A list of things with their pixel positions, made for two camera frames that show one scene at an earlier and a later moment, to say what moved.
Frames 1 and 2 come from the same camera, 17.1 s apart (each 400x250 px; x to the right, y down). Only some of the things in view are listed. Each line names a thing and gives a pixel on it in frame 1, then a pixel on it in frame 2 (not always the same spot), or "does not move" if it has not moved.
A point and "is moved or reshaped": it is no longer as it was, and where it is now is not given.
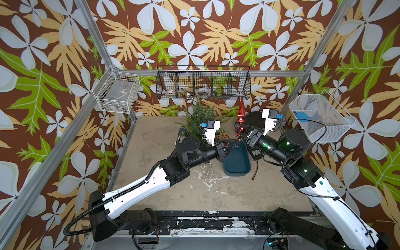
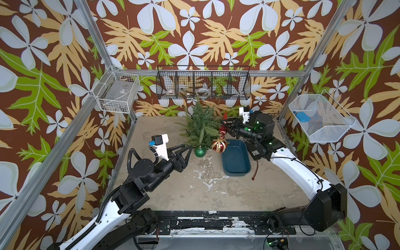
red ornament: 240,128 is moved or reshaped
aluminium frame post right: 310,67 does not move
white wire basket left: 117,91 does not move
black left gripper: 220,151 → 175,161
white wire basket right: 323,119 does not move
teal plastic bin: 237,162 does not move
